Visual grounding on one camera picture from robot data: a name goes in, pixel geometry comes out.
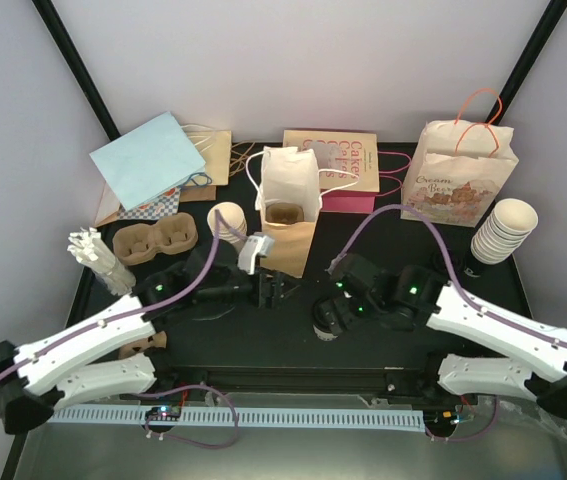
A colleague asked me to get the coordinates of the right black frame post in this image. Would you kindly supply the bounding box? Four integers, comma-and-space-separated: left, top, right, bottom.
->
486, 0, 567, 125

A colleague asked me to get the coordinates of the stack of paper cups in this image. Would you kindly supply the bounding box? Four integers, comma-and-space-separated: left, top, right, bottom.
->
207, 202, 247, 252
470, 198, 539, 265

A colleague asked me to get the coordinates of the light blue cable duct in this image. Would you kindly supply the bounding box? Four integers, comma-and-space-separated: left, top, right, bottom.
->
50, 404, 425, 433

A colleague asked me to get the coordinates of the left black frame post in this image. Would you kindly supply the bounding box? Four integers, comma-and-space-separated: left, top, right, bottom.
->
32, 0, 121, 141

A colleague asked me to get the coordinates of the small circuit board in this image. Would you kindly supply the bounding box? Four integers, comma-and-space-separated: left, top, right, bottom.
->
145, 405, 181, 422
423, 406, 476, 427

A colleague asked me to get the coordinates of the pink cakes paper bag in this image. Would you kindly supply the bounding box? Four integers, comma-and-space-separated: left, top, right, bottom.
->
281, 129, 412, 214

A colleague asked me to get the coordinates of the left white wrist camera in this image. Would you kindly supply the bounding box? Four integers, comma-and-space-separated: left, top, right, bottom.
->
237, 232, 275, 275

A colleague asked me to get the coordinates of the light blue paper bag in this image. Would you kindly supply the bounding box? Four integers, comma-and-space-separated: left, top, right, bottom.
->
90, 112, 205, 210

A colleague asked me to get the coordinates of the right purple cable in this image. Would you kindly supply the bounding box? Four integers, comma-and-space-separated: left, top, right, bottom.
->
327, 203, 567, 361

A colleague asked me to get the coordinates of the small circuit board left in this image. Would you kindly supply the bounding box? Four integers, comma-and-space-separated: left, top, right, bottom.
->
145, 405, 181, 422

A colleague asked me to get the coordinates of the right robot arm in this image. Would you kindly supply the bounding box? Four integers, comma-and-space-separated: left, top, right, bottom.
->
313, 254, 567, 420

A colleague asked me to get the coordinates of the cream bear paper bag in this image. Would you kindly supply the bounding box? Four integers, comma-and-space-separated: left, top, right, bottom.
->
400, 87, 520, 229

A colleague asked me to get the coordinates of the single white paper cup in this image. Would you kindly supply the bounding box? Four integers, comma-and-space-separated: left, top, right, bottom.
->
313, 326, 338, 342

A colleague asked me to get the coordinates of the black front rail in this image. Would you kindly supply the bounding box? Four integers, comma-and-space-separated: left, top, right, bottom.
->
172, 366, 445, 401

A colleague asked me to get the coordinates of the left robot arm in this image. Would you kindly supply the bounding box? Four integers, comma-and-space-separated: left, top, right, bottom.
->
0, 242, 300, 435

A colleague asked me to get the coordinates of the small circuit board right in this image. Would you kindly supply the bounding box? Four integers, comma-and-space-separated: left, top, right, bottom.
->
423, 406, 476, 427

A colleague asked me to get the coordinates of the black frame post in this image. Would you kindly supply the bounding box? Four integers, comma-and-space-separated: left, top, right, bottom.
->
32, 0, 121, 141
486, 0, 567, 125

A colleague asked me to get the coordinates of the kraft bag with white handles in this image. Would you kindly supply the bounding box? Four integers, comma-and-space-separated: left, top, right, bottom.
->
248, 147, 359, 278

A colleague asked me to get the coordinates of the two-cup pulp carrier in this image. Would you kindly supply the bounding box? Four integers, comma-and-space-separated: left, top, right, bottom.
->
112, 213, 198, 266

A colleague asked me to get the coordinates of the left stack of paper cups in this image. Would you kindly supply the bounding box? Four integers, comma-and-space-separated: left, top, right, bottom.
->
207, 202, 247, 252

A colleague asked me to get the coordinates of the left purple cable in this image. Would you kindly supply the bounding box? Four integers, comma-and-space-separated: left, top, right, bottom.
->
0, 209, 254, 424

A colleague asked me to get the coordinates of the right stack of paper cups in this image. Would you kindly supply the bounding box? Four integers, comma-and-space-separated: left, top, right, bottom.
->
470, 198, 539, 265

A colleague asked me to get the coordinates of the front purple cable loop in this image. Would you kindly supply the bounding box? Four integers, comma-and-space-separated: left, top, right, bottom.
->
135, 383, 240, 450

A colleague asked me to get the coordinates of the yellow flat paper bag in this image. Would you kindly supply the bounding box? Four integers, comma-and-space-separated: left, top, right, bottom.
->
182, 124, 232, 186

